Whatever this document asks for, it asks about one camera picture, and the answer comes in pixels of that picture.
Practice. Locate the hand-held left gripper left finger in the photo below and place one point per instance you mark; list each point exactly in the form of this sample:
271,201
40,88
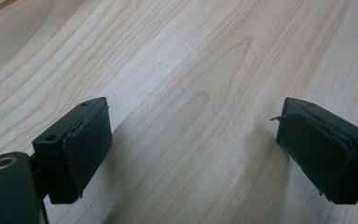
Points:
80,149

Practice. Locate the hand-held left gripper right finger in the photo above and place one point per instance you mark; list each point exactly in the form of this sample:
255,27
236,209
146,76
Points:
320,149

